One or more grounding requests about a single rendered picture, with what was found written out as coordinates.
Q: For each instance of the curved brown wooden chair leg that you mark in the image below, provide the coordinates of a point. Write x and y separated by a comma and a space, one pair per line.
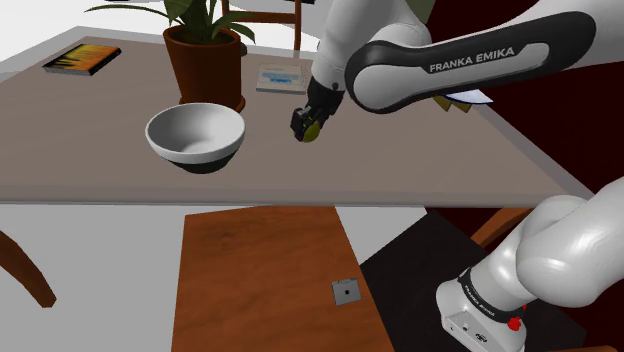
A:
24, 273

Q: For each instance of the white bowl with black base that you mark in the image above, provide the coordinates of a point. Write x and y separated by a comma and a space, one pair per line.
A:
192, 129

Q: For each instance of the white book with blue print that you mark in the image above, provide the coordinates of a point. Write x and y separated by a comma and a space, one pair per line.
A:
282, 79

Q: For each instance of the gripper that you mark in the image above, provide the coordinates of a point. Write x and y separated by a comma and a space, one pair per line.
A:
322, 100

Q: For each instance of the orange and black book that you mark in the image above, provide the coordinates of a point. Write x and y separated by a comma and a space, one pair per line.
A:
83, 59

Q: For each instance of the small grey square tag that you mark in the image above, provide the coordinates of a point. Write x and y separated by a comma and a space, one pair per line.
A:
346, 292

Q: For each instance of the white and blue paper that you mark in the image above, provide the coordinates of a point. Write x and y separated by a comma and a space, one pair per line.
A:
475, 98

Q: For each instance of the brown wooden chair part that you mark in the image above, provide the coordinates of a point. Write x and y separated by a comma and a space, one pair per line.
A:
497, 225

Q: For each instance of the brown wooden chair seat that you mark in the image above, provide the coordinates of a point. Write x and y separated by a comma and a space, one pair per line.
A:
263, 273

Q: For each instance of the green plant in brown pot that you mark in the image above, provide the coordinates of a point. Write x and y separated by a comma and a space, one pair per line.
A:
204, 68

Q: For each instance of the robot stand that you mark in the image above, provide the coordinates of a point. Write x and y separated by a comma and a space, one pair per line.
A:
414, 273

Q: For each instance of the brown-grey table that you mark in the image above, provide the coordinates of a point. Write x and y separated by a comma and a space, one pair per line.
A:
73, 146

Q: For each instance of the wooden chair with slatted back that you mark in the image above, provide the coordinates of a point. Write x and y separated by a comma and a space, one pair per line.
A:
261, 18

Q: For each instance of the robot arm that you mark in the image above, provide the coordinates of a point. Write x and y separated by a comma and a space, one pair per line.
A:
487, 73

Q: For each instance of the yellow folded paper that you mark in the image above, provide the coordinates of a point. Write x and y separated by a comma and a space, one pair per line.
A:
456, 106

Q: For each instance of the yellow-green round fruit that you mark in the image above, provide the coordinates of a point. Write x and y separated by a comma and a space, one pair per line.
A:
312, 132

